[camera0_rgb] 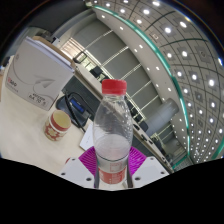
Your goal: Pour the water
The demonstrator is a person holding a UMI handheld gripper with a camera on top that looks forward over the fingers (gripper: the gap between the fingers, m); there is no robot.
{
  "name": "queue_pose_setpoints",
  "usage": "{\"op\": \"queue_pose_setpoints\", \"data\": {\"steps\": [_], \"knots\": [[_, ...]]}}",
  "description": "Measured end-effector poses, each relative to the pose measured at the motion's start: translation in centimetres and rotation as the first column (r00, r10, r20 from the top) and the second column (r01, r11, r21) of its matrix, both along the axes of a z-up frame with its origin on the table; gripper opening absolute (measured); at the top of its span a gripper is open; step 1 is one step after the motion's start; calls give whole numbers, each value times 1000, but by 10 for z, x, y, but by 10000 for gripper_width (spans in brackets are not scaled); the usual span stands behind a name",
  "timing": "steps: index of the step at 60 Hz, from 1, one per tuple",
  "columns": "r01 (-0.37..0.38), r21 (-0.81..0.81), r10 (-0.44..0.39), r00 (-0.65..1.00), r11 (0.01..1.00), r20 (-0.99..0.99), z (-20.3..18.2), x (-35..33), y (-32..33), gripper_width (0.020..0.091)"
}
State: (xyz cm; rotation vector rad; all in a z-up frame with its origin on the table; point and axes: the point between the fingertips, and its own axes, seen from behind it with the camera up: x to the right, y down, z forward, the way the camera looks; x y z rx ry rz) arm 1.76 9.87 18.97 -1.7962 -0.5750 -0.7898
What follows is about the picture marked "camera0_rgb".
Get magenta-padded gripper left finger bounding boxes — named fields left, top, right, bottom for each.
left=57, top=147, right=100, bottom=190

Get red floral ceramic mug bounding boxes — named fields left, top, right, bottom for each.
left=44, top=109, right=72, bottom=142

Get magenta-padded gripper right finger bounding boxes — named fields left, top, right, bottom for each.
left=126, top=146, right=170, bottom=190

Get round ceiling lights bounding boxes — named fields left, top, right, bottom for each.
left=86, top=0, right=224, bottom=161

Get clear red-capped water bottle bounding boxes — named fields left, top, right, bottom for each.
left=92, top=78, right=134, bottom=190

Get black cable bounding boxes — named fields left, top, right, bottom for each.
left=64, top=91, right=87, bottom=133

